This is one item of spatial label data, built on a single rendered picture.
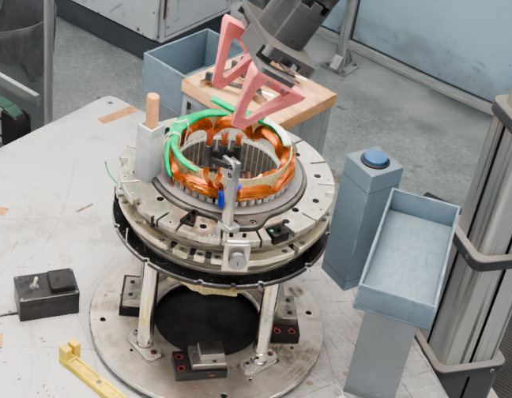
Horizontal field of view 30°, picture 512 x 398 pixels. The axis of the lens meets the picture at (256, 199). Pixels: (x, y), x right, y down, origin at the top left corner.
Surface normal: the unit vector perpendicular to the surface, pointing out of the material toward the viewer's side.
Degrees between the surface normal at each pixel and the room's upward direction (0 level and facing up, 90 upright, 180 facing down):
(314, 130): 90
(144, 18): 90
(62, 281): 0
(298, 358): 0
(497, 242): 90
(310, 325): 0
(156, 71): 90
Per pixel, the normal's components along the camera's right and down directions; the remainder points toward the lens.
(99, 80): 0.13, -0.80
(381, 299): -0.29, 0.54
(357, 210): -0.83, 0.25
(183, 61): 0.74, 0.47
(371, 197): 0.55, 0.56
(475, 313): 0.28, 0.60
